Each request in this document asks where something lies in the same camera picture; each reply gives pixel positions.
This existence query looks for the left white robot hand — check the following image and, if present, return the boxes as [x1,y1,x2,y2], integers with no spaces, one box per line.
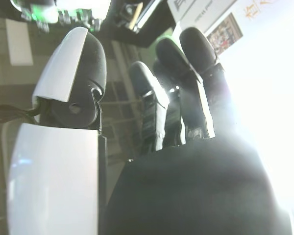
[7,26,294,235]

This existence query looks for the white book FASHIONINDIA spine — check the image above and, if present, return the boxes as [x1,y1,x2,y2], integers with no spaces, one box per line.
[166,0,263,56]

